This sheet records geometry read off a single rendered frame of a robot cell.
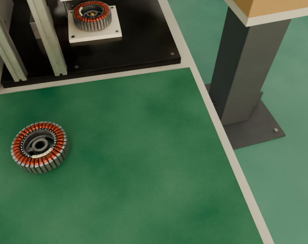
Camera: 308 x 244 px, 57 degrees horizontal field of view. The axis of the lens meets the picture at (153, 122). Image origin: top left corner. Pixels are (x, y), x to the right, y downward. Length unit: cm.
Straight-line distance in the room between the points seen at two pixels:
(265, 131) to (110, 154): 117
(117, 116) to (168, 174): 19
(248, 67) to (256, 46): 11
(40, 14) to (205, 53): 152
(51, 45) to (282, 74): 160
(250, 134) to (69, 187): 119
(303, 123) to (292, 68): 47
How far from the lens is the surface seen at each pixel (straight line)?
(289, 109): 184
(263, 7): 103
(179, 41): 88
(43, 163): 60
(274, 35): 127
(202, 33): 223
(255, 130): 164
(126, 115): 67
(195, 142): 63
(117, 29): 87
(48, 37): 71
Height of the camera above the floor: 127
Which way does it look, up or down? 53 degrees down
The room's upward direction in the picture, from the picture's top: straight up
